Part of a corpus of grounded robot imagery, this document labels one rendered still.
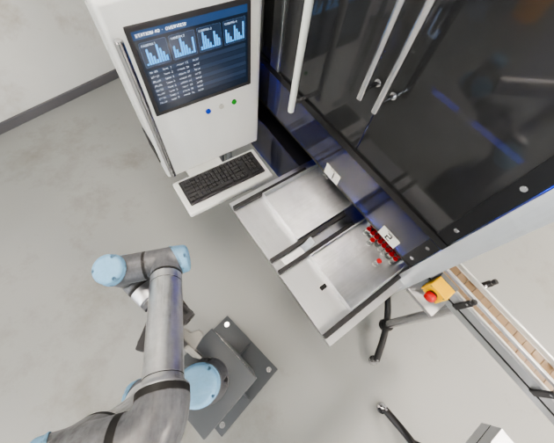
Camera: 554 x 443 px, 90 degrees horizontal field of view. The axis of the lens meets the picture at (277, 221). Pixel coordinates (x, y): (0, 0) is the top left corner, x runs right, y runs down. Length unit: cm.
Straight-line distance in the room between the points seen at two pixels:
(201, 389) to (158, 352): 36
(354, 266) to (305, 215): 30
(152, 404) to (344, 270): 84
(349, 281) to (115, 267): 82
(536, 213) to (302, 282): 72
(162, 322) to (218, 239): 152
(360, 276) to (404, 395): 115
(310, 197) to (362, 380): 127
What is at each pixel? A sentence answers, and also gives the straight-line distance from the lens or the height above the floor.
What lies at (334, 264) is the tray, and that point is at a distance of 118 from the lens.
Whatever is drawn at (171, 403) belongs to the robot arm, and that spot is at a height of 140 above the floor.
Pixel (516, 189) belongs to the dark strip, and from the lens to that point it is 81.
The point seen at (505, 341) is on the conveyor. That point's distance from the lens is 139.
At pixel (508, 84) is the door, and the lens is 75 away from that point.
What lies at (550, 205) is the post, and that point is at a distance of 80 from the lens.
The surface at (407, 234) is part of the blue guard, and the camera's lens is 107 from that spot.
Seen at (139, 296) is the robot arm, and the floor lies 115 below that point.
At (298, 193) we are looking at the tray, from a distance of 129.
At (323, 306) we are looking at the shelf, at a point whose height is 88.
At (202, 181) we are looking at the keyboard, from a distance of 138.
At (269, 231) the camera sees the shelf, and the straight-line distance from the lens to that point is 119.
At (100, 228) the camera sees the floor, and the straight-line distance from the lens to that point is 241.
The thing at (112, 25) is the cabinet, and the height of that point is 149.
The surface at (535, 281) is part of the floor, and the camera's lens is 298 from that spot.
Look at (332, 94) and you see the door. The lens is 106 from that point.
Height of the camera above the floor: 196
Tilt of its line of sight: 63 degrees down
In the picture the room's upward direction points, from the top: 12 degrees clockwise
